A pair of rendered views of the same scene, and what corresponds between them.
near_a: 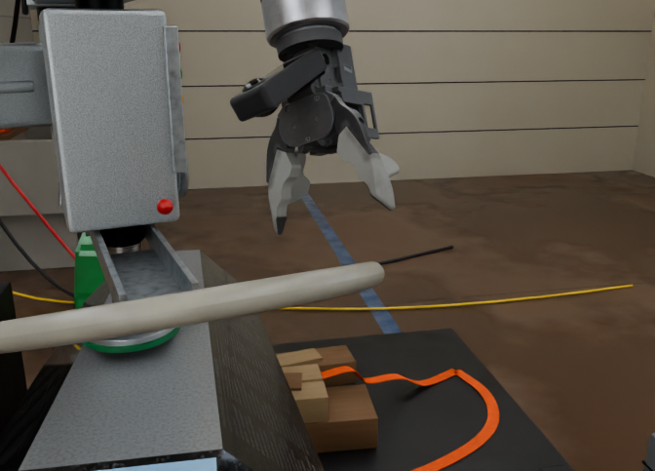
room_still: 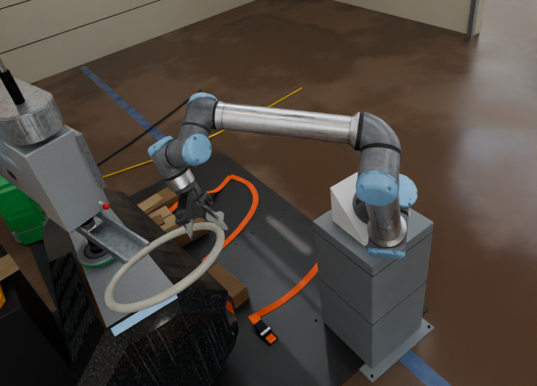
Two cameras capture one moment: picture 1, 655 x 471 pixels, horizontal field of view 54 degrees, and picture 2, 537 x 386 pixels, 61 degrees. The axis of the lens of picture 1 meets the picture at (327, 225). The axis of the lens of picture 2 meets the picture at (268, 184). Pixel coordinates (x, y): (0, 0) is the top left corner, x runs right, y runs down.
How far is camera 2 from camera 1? 1.06 m
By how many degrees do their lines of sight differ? 27
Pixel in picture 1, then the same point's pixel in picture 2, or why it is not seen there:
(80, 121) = (57, 190)
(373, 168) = (219, 222)
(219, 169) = (19, 72)
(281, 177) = (188, 226)
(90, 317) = (166, 295)
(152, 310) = (181, 286)
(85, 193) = (69, 216)
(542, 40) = not seen: outside the picture
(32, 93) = not seen: outside the picture
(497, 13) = not seen: outside the picture
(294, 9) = (180, 185)
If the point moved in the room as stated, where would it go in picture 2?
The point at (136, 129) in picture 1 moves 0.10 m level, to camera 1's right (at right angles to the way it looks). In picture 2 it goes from (80, 181) to (103, 172)
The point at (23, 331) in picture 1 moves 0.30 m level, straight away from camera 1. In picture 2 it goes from (148, 304) to (93, 268)
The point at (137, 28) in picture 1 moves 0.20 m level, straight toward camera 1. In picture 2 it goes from (65, 142) to (85, 161)
